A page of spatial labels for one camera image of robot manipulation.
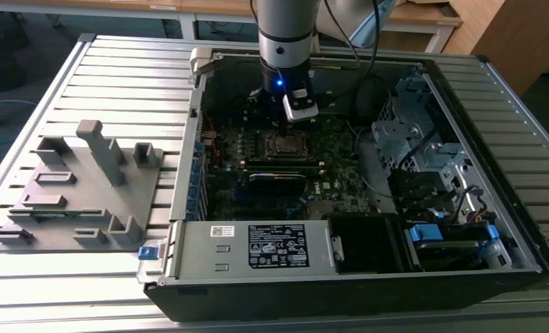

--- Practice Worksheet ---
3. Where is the grey case handle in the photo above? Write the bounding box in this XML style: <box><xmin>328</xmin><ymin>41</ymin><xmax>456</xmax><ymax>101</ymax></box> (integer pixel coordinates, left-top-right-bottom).
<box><xmin>189</xmin><ymin>47</ymin><xmax>215</xmax><ymax>76</ymax></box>

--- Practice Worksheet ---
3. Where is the green motherboard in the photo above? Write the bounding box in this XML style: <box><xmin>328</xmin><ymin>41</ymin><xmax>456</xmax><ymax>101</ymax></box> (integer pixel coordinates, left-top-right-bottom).
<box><xmin>198</xmin><ymin>110</ymin><xmax>398</xmax><ymax>222</ymax></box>

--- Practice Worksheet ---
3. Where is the blue disk carrier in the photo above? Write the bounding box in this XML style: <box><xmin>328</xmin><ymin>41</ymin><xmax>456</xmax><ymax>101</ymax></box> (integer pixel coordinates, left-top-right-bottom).
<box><xmin>406</xmin><ymin>223</ymin><xmax>503</xmax><ymax>251</ymax></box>

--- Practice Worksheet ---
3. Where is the chipset heatsink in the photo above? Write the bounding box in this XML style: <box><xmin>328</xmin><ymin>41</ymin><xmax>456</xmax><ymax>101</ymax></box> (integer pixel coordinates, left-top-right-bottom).
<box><xmin>308</xmin><ymin>199</ymin><xmax>337</xmax><ymax>219</ymax></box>

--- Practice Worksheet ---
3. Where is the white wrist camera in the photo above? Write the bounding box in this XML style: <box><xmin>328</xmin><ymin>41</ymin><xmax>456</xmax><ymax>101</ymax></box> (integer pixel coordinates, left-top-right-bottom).
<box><xmin>282</xmin><ymin>88</ymin><xmax>322</xmax><ymax>123</ymax></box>

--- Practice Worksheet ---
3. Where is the grey power supply unit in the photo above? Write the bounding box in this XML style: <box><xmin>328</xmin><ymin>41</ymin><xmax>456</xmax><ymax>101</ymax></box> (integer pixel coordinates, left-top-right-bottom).
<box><xmin>174</xmin><ymin>218</ymin><xmax>346</xmax><ymax>280</ymax></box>

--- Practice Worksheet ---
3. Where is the silver drive cage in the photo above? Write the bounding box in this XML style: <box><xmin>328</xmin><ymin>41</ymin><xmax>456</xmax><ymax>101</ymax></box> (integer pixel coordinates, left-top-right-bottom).
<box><xmin>370</xmin><ymin>74</ymin><xmax>477</xmax><ymax>216</ymax></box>

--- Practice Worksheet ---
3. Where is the black hard disk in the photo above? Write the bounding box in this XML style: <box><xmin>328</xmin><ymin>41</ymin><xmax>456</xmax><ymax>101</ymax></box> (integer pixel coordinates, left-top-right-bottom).
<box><xmin>416</xmin><ymin>241</ymin><xmax>484</xmax><ymax>272</ymax></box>

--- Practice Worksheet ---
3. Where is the black PC case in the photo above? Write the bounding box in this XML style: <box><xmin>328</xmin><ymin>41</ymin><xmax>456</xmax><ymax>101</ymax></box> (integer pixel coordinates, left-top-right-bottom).
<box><xmin>134</xmin><ymin>46</ymin><xmax>549</xmax><ymax>323</ymax></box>

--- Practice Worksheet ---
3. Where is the wooden cabinet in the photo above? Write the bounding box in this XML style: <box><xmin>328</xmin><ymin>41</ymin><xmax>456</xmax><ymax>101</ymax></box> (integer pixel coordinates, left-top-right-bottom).
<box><xmin>442</xmin><ymin>0</ymin><xmax>549</xmax><ymax>100</ymax></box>

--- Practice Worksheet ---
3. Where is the thin grey wire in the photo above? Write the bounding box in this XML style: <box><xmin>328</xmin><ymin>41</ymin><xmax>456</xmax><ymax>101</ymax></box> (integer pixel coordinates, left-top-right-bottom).
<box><xmin>352</xmin><ymin>125</ymin><xmax>396</xmax><ymax>202</ymax></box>

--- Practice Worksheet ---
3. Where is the coloured wire bundle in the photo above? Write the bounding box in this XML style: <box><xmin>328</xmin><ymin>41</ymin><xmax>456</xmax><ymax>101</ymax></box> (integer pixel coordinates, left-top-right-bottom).
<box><xmin>468</xmin><ymin>205</ymin><xmax>496</xmax><ymax>225</ymax></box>

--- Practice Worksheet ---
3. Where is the black connector bundle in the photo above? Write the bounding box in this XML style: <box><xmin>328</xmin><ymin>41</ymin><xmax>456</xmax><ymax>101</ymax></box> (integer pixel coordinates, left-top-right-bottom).
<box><xmin>388</xmin><ymin>169</ymin><xmax>446</xmax><ymax>223</ymax></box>

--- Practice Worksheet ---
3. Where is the green RAM stick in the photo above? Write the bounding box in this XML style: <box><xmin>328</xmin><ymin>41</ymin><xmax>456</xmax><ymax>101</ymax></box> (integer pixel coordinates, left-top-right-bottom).
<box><xmin>28</xmin><ymin>210</ymin><xmax>84</xmax><ymax>221</ymax></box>

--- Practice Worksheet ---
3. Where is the black looped cable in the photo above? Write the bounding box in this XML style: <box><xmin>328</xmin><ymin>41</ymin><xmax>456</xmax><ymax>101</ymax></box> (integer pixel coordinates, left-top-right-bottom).
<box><xmin>350</xmin><ymin>76</ymin><xmax>394</xmax><ymax>121</ymax></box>

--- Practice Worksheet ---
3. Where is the black office chair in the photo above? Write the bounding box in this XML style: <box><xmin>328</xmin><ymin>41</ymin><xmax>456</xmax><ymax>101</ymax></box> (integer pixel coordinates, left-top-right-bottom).
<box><xmin>0</xmin><ymin>10</ymin><xmax>31</xmax><ymax>94</ymax></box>

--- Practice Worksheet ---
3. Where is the blue floor cable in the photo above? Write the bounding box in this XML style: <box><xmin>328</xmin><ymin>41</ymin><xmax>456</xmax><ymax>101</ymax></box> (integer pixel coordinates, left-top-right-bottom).
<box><xmin>0</xmin><ymin>99</ymin><xmax>40</xmax><ymax>144</ymax></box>

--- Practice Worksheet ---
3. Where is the wooden desk white frame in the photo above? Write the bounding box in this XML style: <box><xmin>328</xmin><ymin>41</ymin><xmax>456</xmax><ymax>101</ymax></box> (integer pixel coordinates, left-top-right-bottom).
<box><xmin>181</xmin><ymin>0</ymin><xmax>464</xmax><ymax>53</ymax></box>
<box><xmin>0</xmin><ymin>0</ymin><xmax>197</xmax><ymax>41</ymax></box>

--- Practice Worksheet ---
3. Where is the black RAM slot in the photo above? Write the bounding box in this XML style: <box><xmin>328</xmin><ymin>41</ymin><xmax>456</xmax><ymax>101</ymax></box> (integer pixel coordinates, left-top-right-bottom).
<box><xmin>246</xmin><ymin>158</ymin><xmax>321</xmax><ymax>164</ymax></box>
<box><xmin>247</xmin><ymin>169</ymin><xmax>325</xmax><ymax>175</ymax></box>
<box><xmin>246</xmin><ymin>162</ymin><xmax>325</xmax><ymax>167</ymax></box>
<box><xmin>246</xmin><ymin>166</ymin><xmax>322</xmax><ymax>171</ymax></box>

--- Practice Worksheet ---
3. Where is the thick black cable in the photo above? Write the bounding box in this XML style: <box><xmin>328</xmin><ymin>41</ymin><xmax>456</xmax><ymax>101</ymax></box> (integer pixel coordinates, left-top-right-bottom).
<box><xmin>396</xmin><ymin>127</ymin><xmax>440</xmax><ymax>173</ymax></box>

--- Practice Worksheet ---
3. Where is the grey parts rack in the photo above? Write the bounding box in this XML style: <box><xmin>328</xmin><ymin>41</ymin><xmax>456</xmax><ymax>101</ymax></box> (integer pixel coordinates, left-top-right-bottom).
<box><xmin>0</xmin><ymin>119</ymin><xmax>167</xmax><ymax>252</ymax></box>

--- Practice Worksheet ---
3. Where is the metal socket cover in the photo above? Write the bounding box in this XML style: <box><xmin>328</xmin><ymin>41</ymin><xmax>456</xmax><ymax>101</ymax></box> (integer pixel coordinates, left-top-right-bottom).
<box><xmin>265</xmin><ymin>130</ymin><xmax>313</xmax><ymax>159</ymax></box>

